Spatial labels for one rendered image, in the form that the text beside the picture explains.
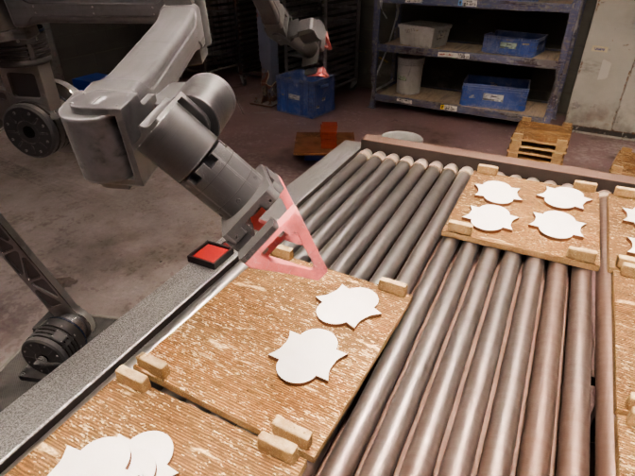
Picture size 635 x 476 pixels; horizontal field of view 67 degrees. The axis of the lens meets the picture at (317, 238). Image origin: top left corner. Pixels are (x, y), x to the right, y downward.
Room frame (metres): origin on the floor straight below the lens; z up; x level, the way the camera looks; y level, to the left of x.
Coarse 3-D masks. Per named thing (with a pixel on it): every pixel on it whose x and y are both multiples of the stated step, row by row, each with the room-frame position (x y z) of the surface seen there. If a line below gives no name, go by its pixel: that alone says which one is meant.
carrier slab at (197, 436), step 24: (120, 384) 0.54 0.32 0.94; (96, 408) 0.49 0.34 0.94; (120, 408) 0.49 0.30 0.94; (144, 408) 0.49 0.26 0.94; (168, 408) 0.49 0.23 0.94; (192, 408) 0.49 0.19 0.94; (72, 432) 0.45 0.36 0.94; (96, 432) 0.45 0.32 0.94; (120, 432) 0.45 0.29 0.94; (144, 432) 0.45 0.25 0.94; (168, 432) 0.45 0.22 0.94; (192, 432) 0.45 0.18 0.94; (216, 432) 0.45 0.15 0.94; (240, 432) 0.45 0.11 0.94; (48, 456) 0.41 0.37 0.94; (192, 456) 0.41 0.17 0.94; (216, 456) 0.41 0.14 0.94; (240, 456) 0.41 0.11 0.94; (264, 456) 0.41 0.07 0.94
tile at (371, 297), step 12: (348, 288) 0.78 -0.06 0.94; (360, 288) 0.78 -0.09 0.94; (324, 300) 0.74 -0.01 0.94; (336, 300) 0.74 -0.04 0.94; (348, 300) 0.74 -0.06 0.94; (360, 300) 0.74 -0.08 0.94; (372, 300) 0.74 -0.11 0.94; (324, 312) 0.71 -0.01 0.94; (336, 312) 0.71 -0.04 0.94; (348, 312) 0.71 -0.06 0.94; (360, 312) 0.71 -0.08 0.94; (372, 312) 0.71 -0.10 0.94; (324, 324) 0.68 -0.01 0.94; (336, 324) 0.67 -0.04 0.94; (348, 324) 0.67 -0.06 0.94
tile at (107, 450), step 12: (96, 444) 0.40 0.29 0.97; (108, 444) 0.40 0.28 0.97; (120, 444) 0.40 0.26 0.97; (72, 456) 0.39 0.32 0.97; (84, 456) 0.39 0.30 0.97; (96, 456) 0.39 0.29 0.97; (108, 456) 0.39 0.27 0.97; (120, 456) 0.39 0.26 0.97; (60, 468) 0.37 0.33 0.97; (72, 468) 0.37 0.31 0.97; (84, 468) 0.37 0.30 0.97; (96, 468) 0.37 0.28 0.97; (108, 468) 0.37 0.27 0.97; (120, 468) 0.37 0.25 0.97
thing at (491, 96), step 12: (468, 84) 4.82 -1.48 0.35; (480, 84) 5.15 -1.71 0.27; (492, 84) 5.11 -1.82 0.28; (504, 84) 5.06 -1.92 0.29; (516, 84) 5.02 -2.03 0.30; (528, 84) 4.88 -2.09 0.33; (468, 96) 4.81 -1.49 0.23; (480, 96) 4.77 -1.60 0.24; (492, 96) 4.72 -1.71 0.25; (504, 96) 4.69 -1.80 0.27; (516, 96) 4.64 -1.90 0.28; (492, 108) 4.72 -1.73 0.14; (504, 108) 4.68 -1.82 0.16; (516, 108) 4.64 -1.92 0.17
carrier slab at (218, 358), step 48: (240, 288) 0.79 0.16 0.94; (288, 288) 0.79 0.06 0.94; (336, 288) 0.79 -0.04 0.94; (192, 336) 0.65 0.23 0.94; (240, 336) 0.65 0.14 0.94; (288, 336) 0.65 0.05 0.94; (336, 336) 0.65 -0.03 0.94; (384, 336) 0.65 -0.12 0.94; (192, 384) 0.54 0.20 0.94; (240, 384) 0.54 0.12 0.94; (336, 384) 0.54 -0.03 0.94
